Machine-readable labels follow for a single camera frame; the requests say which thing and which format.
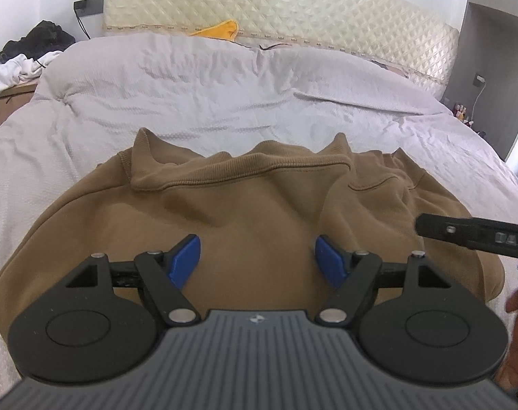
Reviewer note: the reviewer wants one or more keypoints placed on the black wall socket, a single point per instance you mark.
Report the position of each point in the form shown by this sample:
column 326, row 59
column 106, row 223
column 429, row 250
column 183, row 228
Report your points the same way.
column 90, row 5

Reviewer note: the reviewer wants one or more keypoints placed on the cardboard box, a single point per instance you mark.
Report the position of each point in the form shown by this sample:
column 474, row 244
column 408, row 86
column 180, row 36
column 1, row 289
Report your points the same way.
column 11, row 106

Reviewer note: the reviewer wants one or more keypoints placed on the brown sweatshirt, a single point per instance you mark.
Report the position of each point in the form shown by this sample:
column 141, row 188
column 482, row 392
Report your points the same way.
column 263, row 205

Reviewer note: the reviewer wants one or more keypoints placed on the bed with grey sheet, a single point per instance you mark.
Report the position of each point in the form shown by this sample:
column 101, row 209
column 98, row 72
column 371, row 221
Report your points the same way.
column 199, row 94

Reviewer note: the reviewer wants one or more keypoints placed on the yellow cloth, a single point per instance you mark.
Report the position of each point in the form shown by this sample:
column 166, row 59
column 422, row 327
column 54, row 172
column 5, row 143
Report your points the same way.
column 220, row 30

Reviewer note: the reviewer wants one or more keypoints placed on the cream quilted headboard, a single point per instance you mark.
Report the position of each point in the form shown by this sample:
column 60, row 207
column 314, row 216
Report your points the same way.
column 306, row 8

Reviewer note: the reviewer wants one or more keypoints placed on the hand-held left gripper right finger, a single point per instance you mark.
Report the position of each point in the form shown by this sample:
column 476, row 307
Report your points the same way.
column 329, row 260

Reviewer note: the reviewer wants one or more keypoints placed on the white clothes pile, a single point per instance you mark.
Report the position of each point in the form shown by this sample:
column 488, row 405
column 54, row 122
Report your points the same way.
column 11, row 70

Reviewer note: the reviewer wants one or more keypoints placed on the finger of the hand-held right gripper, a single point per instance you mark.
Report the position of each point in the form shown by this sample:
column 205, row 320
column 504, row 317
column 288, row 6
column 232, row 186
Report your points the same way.
column 442, row 227

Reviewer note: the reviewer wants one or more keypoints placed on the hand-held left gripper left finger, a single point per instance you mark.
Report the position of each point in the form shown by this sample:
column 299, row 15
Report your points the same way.
column 184, row 260

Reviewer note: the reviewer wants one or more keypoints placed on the cluster of small cosmetic bottles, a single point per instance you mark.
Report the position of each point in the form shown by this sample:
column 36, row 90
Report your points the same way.
column 459, row 112

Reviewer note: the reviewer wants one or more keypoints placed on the printed pillow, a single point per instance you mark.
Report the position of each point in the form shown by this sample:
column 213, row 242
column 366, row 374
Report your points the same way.
column 387, row 67

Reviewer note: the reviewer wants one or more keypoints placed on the white wall charger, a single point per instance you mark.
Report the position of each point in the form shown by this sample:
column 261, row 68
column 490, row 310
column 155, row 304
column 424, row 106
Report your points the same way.
column 479, row 79

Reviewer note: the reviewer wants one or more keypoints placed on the black clothes pile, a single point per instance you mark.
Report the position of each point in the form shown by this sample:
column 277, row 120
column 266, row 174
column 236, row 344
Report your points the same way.
column 41, row 38

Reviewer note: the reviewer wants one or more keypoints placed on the grey wardrobe panel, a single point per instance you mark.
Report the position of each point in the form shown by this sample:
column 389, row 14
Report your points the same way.
column 489, row 51

